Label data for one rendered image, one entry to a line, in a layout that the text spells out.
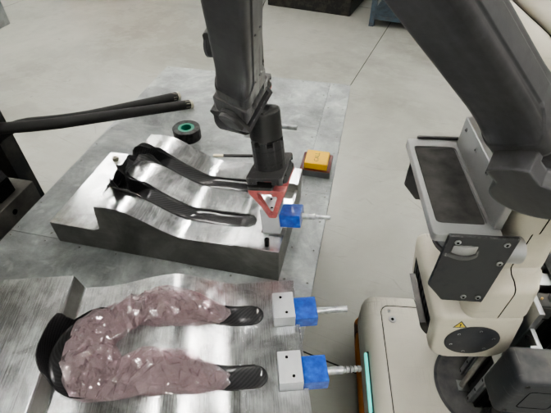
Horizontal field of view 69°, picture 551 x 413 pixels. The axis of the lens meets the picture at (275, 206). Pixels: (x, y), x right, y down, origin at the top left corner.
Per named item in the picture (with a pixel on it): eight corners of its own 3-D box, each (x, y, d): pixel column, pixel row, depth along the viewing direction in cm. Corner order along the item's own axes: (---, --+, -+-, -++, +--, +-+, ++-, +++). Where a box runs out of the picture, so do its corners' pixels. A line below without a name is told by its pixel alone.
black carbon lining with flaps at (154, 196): (271, 188, 93) (270, 154, 86) (252, 239, 81) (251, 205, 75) (131, 167, 98) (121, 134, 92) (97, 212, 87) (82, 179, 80)
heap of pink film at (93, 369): (230, 298, 72) (227, 271, 67) (230, 401, 60) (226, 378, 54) (83, 308, 71) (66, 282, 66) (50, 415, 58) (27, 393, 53)
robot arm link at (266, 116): (263, 111, 64) (286, 100, 67) (233, 106, 68) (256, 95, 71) (268, 152, 67) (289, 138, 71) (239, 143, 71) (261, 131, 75)
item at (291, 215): (332, 221, 80) (331, 197, 77) (329, 236, 76) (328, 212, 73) (268, 218, 83) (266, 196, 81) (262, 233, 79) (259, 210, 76)
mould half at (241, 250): (300, 197, 101) (303, 152, 91) (278, 281, 82) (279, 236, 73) (117, 170, 109) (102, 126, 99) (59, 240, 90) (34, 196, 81)
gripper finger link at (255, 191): (252, 224, 76) (245, 180, 71) (261, 202, 81) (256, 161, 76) (288, 225, 74) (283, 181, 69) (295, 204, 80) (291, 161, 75)
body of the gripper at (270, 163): (246, 187, 71) (239, 149, 67) (261, 160, 79) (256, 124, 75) (282, 188, 69) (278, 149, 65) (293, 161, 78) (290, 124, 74)
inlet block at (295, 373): (355, 360, 67) (360, 345, 63) (362, 391, 64) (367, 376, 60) (276, 367, 66) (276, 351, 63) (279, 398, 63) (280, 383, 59)
